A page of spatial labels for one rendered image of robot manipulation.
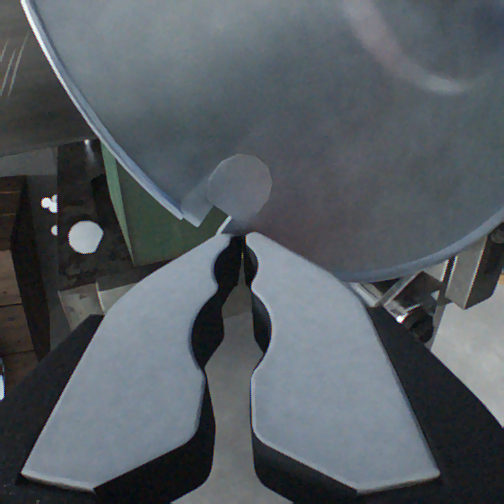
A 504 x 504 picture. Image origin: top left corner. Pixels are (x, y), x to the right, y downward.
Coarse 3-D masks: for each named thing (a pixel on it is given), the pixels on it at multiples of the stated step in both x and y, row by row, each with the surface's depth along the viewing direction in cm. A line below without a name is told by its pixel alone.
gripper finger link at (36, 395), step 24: (72, 336) 8; (48, 360) 7; (72, 360) 7; (24, 384) 7; (48, 384) 7; (0, 408) 6; (24, 408) 6; (48, 408) 6; (0, 432) 6; (24, 432) 6; (0, 456) 5; (24, 456) 5; (0, 480) 5; (24, 480) 5
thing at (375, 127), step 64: (64, 0) 8; (128, 0) 9; (192, 0) 9; (256, 0) 10; (320, 0) 10; (384, 0) 11; (448, 0) 11; (64, 64) 9; (128, 64) 9; (192, 64) 10; (256, 64) 11; (320, 64) 11; (384, 64) 12; (448, 64) 13; (128, 128) 10; (192, 128) 11; (256, 128) 12; (320, 128) 13; (384, 128) 14; (448, 128) 15; (192, 192) 12; (320, 192) 14; (384, 192) 15; (448, 192) 17; (320, 256) 15; (384, 256) 17; (448, 256) 18
